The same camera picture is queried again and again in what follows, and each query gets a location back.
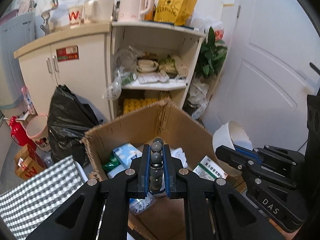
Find checkered tablecloth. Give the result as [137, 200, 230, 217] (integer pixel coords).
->
[1, 155, 87, 239]

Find green white medicine box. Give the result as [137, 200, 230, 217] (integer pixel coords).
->
[193, 155, 228, 181]

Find white plastic bags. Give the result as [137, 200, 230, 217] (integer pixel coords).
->
[188, 77, 209, 120]

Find silver faucet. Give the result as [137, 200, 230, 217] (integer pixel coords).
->
[40, 0, 59, 35]

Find yellow egg tray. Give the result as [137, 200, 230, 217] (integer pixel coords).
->
[123, 98, 159, 114]

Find clear plastic bag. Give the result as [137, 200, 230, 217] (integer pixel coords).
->
[102, 46, 144, 100]

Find white plush toy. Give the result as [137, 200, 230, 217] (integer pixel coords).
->
[171, 147, 188, 168]

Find white tape roll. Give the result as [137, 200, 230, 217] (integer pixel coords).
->
[212, 121, 253, 152]

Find open shelf unit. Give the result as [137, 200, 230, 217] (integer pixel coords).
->
[106, 22, 204, 118]

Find green potted plant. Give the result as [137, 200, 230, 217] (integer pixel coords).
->
[195, 27, 228, 79]

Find cardboard box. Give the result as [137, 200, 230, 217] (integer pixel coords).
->
[81, 97, 249, 240]

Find washing machine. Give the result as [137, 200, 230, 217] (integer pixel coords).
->
[1, 12, 35, 119]

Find black garbage bag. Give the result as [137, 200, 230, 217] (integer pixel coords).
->
[47, 85, 102, 167]

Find white electric kettle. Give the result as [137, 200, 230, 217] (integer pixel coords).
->
[117, 0, 154, 22]

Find pink bottle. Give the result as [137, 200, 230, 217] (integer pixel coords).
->
[21, 86, 37, 115]

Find cream two-door cabinet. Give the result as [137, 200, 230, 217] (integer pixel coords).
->
[14, 22, 112, 120]

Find white red paper cup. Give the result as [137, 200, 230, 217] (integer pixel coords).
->
[68, 5, 84, 28]

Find red thermos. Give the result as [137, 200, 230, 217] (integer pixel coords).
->
[9, 116, 37, 150]

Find white door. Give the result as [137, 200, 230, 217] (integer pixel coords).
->
[202, 0, 319, 153]

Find yellow paper bag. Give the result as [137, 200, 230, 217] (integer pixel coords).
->
[154, 0, 198, 26]

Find stacked ceramic bowls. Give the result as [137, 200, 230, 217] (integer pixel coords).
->
[137, 59, 159, 73]

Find green medicine sachet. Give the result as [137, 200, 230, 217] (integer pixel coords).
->
[102, 152, 121, 173]

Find light blue tissue packet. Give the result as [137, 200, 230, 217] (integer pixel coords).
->
[112, 143, 142, 168]

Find white rice cooker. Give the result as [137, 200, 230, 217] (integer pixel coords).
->
[83, 0, 114, 24]

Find brown paper bag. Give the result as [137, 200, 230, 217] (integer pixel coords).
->
[14, 144, 47, 181]

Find pink minnie waste bin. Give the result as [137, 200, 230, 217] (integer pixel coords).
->
[26, 115, 51, 152]

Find dark bead bracelet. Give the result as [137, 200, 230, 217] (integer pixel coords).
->
[149, 137, 165, 194]

